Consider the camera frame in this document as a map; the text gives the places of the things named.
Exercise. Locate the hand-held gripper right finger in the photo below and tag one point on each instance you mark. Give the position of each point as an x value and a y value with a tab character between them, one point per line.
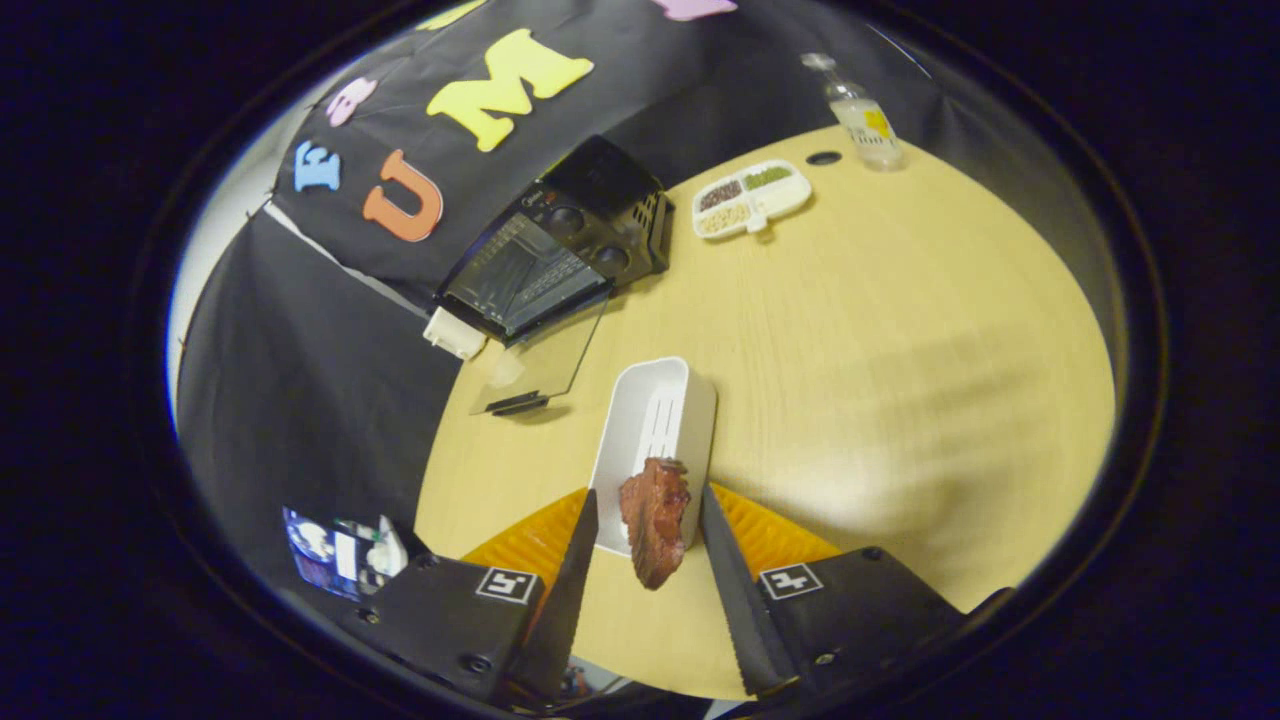
745	610

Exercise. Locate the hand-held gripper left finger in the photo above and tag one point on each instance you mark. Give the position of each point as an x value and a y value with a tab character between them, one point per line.
560	610

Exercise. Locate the red meat piece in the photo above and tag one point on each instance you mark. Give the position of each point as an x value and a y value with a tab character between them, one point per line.
656	520

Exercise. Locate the black toaster oven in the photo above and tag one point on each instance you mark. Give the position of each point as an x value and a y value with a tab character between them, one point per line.
590	215

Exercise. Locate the white bread toaster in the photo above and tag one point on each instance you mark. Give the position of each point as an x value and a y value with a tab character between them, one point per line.
452	333

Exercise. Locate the white rectangular tray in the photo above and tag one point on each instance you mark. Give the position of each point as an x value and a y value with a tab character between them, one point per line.
655	410

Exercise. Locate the blue printed packet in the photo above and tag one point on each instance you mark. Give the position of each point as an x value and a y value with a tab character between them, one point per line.
335	555

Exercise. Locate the white divided dish with grains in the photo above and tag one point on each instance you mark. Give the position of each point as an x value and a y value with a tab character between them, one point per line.
752	196

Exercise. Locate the black round table grommet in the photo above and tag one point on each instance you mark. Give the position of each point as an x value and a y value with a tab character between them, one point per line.
824	158

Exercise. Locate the clear glass bottle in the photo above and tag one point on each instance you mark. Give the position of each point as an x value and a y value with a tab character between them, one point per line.
868	125

